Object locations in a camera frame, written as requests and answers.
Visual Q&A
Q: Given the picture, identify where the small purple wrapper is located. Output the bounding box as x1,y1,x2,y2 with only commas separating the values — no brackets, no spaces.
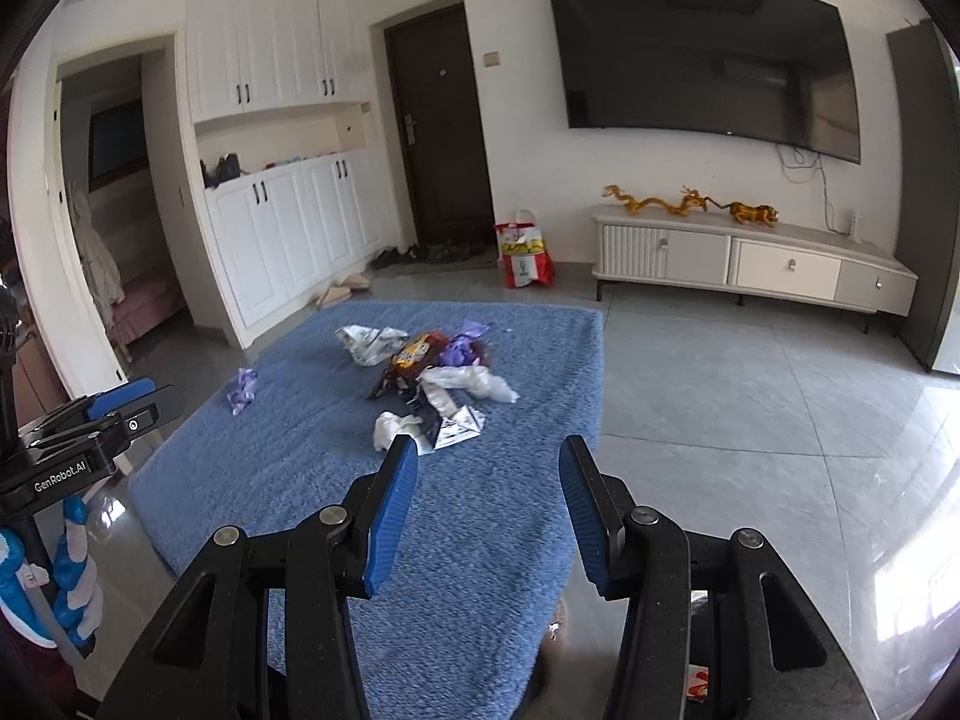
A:
226,367,260,417

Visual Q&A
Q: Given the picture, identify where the orange brown snack bag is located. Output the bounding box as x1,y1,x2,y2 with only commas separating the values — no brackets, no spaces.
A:
366,334,451,400

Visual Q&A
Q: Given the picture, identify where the person's left hand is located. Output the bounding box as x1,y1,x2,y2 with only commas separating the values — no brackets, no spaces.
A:
0,499,104,665

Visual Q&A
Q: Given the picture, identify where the black wall television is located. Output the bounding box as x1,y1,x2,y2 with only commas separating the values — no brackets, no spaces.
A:
546,0,862,164

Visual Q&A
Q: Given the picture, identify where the white tissue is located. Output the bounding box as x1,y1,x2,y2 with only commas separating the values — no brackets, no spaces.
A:
373,411,427,455

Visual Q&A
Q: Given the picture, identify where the black white triangular packet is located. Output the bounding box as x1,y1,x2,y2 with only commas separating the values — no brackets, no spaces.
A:
420,390,485,452

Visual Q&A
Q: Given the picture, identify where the pink sofa bed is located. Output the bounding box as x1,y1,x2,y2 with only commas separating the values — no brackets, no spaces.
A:
109,270,188,350

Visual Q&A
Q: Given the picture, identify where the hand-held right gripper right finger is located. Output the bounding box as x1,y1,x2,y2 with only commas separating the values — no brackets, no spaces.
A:
559,435,871,720

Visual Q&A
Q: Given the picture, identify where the blue fluffy blanket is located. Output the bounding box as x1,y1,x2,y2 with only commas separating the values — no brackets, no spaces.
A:
127,301,607,720

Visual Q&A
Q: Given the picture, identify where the large purple wrapper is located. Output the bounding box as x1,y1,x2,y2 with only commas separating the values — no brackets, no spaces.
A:
439,320,497,370

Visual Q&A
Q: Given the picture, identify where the dark doormat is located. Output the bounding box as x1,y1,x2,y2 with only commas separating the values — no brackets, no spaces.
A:
411,238,500,271

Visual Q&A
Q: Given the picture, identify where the dark brown door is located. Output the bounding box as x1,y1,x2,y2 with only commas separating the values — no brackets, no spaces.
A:
384,4,496,248

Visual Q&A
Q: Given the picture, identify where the long golden dragon figurine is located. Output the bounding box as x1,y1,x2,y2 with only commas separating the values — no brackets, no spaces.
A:
602,184,678,217

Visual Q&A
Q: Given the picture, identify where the hanging beige coat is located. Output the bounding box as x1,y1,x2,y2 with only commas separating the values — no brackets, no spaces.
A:
69,184,125,308

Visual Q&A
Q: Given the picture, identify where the short golden dragon figurine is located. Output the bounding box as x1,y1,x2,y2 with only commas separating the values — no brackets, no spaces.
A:
677,186,725,217

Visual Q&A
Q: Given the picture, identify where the dark framed window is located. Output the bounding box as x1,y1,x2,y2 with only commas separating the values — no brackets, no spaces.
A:
88,99,149,192

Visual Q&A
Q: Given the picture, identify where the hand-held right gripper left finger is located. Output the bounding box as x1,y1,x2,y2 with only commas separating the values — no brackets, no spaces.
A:
97,433,419,720

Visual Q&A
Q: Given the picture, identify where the white television cabinet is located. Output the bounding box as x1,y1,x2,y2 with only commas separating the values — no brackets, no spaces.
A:
590,204,919,335

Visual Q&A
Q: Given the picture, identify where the white television cable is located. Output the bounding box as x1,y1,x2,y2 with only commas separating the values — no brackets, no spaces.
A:
776,141,856,237

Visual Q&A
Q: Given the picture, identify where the golden tiger figurine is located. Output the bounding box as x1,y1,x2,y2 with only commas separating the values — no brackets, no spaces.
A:
724,200,781,227

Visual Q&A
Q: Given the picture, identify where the grey refrigerator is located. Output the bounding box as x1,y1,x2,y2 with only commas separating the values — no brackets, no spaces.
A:
886,19,960,376

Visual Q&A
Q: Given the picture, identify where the red shopping bag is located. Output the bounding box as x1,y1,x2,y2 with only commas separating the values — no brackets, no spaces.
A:
493,208,556,290

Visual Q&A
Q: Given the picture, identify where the tall white wall cabinet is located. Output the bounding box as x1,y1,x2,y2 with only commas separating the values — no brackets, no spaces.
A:
185,0,368,123

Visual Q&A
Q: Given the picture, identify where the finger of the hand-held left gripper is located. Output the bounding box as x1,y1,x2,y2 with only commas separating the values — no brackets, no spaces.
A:
30,379,158,440
45,385,186,470

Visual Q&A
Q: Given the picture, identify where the white translucent plastic bag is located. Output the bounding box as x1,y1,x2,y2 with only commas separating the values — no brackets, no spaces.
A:
421,364,521,404

